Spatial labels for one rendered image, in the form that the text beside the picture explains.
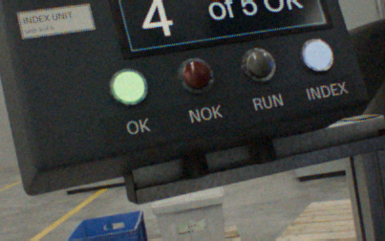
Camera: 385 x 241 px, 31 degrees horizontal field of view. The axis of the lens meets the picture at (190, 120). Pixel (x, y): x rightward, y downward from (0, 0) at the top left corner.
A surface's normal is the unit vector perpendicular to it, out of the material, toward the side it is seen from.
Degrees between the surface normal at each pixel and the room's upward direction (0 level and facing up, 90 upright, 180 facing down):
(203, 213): 95
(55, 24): 75
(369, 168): 90
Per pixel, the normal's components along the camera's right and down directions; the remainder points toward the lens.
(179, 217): 0.02, 0.14
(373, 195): 0.34, 0.00
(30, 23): 0.29, -0.26
